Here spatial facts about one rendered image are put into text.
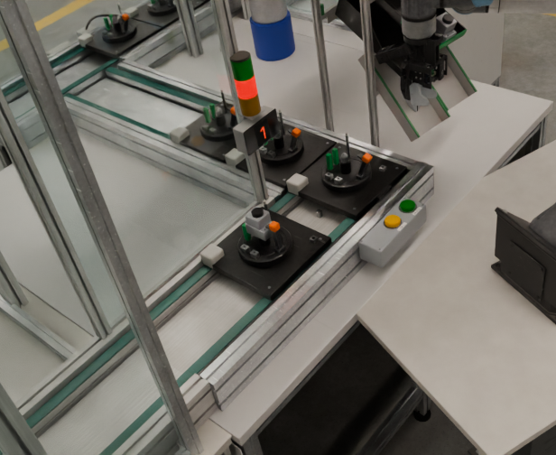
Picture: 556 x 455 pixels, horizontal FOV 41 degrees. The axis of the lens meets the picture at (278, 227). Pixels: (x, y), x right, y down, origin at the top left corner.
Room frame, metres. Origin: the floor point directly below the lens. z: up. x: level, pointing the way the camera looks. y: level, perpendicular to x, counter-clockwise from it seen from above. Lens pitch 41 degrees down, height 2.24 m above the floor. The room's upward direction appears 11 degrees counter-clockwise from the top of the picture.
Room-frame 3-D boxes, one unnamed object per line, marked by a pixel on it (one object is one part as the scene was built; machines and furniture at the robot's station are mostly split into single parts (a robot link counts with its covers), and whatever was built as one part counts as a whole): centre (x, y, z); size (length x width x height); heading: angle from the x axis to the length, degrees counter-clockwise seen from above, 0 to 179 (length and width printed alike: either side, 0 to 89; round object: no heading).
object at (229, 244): (1.39, 0.04, 0.96); 0.24 x 0.24 x 0.02; 42
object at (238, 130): (1.58, 0.01, 1.29); 0.12 x 0.05 x 0.25; 132
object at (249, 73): (1.58, 0.01, 1.38); 0.05 x 0.05 x 0.05
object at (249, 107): (1.58, 0.01, 1.28); 0.05 x 0.05 x 0.05
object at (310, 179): (1.61, -0.21, 1.01); 0.24 x 0.24 x 0.13; 42
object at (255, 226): (1.40, 0.05, 1.06); 0.08 x 0.04 x 0.07; 42
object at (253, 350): (1.32, -0.11, 0.91); 0.89 x 0.06 x 0.11; 132
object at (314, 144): (1.79, -0.05, 1.01); 0.24 x 0.24 x 0.13; 42
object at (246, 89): (1.58, 0.01, 1.33); 0.05 x 0.05 x 0.05
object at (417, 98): (1.47, -0.39, 1.27); 0.06 x 0.03 x 0.09; 42
